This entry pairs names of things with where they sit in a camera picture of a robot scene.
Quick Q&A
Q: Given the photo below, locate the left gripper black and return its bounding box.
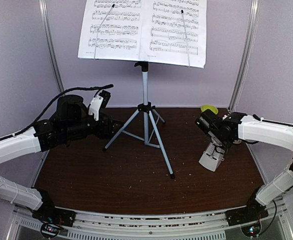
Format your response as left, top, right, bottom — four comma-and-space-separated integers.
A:
63, 111, 124, 140

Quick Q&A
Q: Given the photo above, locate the white metronome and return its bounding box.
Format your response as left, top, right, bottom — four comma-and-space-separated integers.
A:
198, 142, 226, 172

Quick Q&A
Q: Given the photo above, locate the light blue music stand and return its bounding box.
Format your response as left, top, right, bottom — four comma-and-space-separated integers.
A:
77, 0, 208, 180

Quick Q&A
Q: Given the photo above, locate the sheet music page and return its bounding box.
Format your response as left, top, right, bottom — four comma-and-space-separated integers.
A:
77, 0, 145, 61
139, 0, 207, 69

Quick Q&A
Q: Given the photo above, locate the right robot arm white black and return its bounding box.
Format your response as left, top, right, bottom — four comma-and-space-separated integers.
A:
195, 109, 293, 221

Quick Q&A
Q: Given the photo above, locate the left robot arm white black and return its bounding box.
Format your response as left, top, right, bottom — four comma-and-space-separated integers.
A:
0, 84, 122, 222

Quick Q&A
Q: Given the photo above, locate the white mug orange inside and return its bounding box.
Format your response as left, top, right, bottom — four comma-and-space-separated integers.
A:
233, 139, 242, 145

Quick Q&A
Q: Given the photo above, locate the green bowl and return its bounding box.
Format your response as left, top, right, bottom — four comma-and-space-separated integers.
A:
200, 104, 219, 115

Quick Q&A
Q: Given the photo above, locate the aluminium corner post right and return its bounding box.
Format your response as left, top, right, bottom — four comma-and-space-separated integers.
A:
228, 0, 260, 112

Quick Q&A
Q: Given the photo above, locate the aluminium corner post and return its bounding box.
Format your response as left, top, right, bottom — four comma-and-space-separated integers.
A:
228, 0, 260, 112
38, 0, 66, 93

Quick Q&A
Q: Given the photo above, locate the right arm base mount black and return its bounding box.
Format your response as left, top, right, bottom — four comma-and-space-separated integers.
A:
225, 206, 269, 226

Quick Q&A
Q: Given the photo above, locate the aluminium front rail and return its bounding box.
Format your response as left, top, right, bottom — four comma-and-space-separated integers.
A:
11, 197, 287, 240

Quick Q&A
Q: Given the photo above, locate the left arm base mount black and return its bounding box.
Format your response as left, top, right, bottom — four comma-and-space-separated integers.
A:
31, 207, 76, 227

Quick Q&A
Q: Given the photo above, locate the aluminium corner post left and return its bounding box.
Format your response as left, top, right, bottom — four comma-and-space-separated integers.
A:
38, 0, 66, 93

